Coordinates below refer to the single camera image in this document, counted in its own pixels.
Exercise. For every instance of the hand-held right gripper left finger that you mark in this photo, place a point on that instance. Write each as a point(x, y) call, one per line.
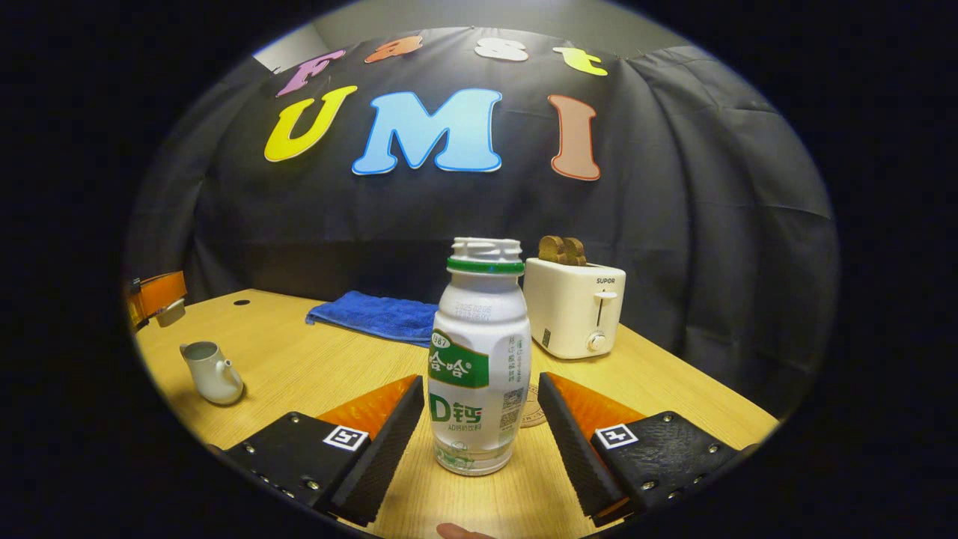
point(389, 445)

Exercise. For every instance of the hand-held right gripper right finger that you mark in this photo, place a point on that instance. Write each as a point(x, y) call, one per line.
point(572, 449)

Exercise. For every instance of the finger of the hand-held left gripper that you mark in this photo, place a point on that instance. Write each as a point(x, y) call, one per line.
point(161, 292)

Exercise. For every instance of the round wooden coaster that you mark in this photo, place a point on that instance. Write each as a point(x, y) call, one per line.
point(534, 408)

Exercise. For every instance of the white ceramic teacup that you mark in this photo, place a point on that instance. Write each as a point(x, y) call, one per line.
point(213, 378)

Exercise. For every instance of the white green-label water bottle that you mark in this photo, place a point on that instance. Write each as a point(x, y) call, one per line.
point(479, 359)

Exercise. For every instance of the blue towel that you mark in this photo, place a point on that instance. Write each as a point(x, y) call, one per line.
point(374, 314)

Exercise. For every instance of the cream toaster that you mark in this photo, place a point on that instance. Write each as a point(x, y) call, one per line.
point(569, 307)

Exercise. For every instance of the brown toast slice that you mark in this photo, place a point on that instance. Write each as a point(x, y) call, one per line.
point(576, 252)
point(551, 249)

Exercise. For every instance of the black backdrop cloth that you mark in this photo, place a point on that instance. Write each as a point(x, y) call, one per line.
point(673, 224)

